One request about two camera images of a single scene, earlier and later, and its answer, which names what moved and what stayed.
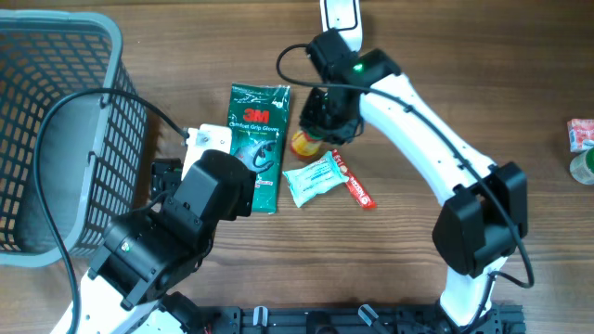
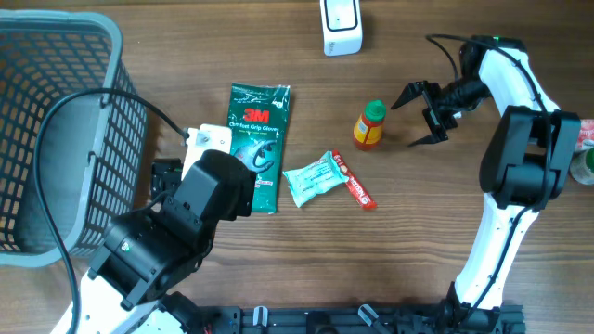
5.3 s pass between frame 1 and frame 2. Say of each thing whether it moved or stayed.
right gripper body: moved
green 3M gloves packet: stayed
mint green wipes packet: stayed
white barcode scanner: stayed
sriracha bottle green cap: moved
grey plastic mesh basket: stayed
